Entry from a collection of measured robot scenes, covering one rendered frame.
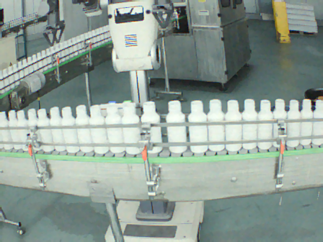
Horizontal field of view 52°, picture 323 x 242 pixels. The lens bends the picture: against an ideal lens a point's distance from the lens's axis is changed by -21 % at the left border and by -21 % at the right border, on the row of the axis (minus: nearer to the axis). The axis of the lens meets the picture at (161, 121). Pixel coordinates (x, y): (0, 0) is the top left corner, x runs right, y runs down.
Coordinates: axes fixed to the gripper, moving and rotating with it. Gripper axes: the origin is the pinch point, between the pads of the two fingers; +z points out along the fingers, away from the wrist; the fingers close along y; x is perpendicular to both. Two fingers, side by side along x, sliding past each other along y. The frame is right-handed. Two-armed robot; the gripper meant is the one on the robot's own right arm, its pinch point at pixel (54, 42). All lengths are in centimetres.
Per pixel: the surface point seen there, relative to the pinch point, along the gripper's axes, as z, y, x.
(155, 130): 31, 17, 42
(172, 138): 34, 18, 47
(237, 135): 33, 18, 69
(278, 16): 73, -727, 212
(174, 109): 25, 17, 48
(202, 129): 31, 18, 57
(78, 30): 68, -560, -213
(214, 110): 25, 17, 61
